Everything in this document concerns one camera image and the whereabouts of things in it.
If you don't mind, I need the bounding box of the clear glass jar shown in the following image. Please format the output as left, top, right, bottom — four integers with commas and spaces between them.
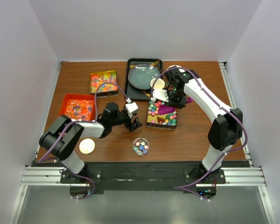
132, 138, 150, 156

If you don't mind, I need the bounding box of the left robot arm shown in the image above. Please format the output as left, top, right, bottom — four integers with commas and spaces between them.
39, 101, 142, 183

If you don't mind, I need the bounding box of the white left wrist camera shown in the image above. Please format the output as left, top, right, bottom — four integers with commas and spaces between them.
125, 98, 139, 116

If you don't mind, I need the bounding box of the blue-grey ceramic plate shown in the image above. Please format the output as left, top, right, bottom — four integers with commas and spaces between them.
128, 64, 160, 90

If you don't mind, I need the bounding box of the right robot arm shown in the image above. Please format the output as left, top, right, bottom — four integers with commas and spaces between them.
163, 65, 246, 184

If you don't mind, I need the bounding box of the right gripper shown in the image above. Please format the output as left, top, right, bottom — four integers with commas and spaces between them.
165, 89, 187, 108

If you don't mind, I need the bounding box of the orange plastic candy box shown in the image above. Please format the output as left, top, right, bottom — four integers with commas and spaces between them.
58, 94, 96, 121

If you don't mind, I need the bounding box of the black serving tray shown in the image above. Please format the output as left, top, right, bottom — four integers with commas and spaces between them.
125, 58, 163, 101

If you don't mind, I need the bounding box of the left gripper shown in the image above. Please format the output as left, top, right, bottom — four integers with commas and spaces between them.
110, 110, 142, 132

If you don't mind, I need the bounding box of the gummy candy tin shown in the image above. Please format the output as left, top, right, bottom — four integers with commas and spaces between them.
89, 70, 118, 98

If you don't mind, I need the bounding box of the white ceramic bowl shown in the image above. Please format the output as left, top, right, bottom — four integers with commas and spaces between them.
167, 65, 182, 70

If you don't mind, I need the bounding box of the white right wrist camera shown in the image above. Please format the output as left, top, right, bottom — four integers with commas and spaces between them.
149, 79, 169, 102

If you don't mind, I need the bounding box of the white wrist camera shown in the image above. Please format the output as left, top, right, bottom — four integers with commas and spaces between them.
125, 98, 139, 116
149, 79, 169, 102

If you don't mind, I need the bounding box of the gold spoon on tray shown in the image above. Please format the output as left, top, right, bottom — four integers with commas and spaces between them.
129, 60, 160, 69

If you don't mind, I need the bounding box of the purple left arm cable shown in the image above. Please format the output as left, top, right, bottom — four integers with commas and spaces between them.
37, 83, 133, 200

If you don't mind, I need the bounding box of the dark green mug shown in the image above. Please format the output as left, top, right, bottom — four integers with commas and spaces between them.
149, 78, 166, 98

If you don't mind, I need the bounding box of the star candy tin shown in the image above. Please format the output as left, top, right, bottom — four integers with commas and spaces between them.
146, 100, 178, 130

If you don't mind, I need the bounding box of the purple plastic scoop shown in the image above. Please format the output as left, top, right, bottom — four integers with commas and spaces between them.
158, 98, 194, 115

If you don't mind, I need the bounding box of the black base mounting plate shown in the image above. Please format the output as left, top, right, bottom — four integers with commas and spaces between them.
60, 161, 226, 194

